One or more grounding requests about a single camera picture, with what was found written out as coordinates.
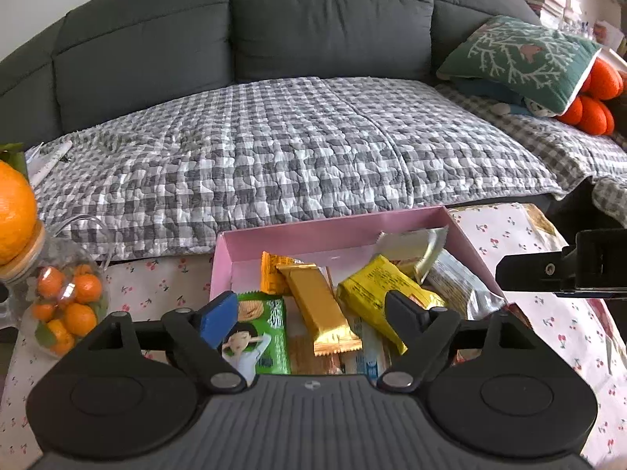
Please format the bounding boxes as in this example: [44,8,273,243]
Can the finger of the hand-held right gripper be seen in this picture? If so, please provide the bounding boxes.
[495,247,579,292]

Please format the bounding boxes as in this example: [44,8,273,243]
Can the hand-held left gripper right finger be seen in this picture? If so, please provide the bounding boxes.
[377,290,542,393]

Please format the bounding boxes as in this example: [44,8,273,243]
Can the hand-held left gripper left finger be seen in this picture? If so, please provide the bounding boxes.
[73,290,246,395]

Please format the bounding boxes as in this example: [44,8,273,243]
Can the yellow snack packet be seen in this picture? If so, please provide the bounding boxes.
[336,253,448,356]

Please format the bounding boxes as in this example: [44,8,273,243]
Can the silver white snack packet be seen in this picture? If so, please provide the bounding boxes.
[424,249,506,321]

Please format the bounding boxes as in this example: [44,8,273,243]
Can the gold snack packet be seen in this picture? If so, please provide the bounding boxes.
[275,263,362,356]

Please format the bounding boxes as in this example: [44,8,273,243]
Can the pink cardboard box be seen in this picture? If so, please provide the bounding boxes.
[208,206,507,378]

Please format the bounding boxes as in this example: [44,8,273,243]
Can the green snack packet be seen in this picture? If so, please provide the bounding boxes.
[221,292,292,387]

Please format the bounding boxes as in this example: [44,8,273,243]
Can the light blue snack packet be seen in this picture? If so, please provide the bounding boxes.
[343,313,393,387]

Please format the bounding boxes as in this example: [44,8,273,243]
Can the white beige snack packet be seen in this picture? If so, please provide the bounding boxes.
[376,226,449,285]

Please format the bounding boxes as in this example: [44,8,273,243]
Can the orange snack packet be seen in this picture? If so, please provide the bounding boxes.
[259,251,305,295]

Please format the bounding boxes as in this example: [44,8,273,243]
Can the cherry print cloth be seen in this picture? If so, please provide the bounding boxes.
[0,202,627,470]

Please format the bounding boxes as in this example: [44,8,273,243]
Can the brown snack packet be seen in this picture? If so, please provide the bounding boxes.
[288,335,342,376]

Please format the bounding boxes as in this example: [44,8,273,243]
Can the small grey checkered quilt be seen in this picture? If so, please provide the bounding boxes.
[436,83,627,216]

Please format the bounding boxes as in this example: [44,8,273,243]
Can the bag of small oranges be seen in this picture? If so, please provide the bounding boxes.
[0,220,111,358]

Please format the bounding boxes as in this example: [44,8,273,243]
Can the orange plush cushion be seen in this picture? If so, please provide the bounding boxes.
[558,58,627,137]

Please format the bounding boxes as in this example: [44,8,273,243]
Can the plush doll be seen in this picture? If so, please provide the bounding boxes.
[487,98,559,119]

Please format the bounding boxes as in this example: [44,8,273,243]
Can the large grey checkered quilt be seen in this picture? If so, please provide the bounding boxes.
[29,76,564,260]

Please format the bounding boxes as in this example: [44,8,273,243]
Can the green tree-print pillow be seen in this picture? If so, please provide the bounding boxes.
[436,14,603,117]

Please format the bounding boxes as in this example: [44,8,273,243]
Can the large orange fruit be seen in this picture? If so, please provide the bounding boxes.
[0,143,39,266]

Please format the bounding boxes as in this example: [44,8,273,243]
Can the white papers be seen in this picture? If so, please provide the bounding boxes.
[24,141,73,188]

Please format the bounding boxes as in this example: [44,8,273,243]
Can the dark grey sofa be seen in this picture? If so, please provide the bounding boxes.
[0,0,627,260]

